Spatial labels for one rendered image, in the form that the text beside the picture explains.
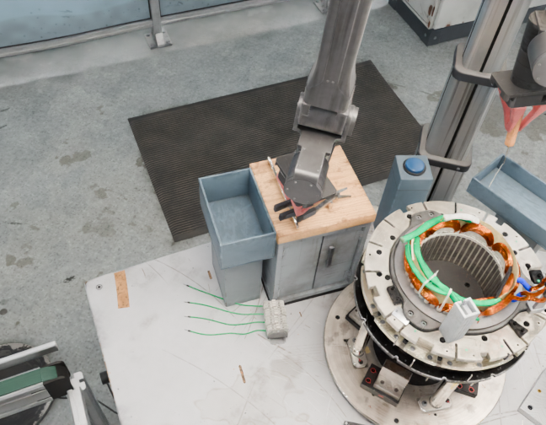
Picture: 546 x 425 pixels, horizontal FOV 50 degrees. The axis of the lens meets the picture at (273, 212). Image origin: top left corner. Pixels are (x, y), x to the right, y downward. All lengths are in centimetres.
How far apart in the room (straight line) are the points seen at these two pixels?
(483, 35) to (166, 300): 87
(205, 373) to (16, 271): 131
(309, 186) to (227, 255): 31
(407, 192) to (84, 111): 195
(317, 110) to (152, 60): 238
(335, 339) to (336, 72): 68
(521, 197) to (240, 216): 59
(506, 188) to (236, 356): 67
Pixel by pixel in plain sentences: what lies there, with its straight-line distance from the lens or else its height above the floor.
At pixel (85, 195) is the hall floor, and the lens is 258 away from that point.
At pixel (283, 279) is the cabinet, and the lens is 124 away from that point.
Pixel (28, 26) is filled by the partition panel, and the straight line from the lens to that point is 311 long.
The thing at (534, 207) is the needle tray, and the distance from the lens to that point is 132.
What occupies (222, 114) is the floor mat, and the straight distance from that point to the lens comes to 282.
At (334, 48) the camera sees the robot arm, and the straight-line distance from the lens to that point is 74.
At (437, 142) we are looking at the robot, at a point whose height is 96.
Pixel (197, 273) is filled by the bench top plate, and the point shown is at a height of 78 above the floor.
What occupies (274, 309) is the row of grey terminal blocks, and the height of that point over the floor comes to 82.
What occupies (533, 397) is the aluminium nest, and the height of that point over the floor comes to 80.
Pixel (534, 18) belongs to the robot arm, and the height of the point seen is 146.
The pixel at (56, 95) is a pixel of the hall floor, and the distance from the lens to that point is 305.
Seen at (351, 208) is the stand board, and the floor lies 107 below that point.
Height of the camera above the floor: 195
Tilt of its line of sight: 53 degrees down
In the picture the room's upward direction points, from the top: 5 degrees clockwise
